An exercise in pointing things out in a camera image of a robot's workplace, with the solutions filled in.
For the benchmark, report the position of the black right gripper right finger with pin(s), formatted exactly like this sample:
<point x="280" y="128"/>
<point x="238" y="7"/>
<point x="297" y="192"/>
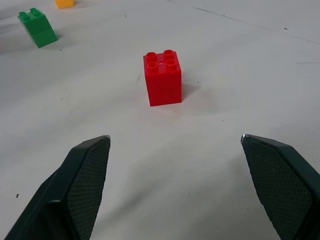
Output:
<point x="282" y="185"/>

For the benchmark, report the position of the orange toy brick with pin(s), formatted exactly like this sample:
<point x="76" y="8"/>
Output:
<point x="64" y="3"/>

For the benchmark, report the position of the red toy brick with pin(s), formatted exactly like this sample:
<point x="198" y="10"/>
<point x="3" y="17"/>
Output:
<point x="163" y="82"/>

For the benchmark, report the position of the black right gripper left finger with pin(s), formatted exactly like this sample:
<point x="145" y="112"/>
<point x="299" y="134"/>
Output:
<point x="75" y="190"/>

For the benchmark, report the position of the green toy brick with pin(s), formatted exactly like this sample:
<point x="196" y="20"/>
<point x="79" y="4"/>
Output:
<point x="37" y="27"/>

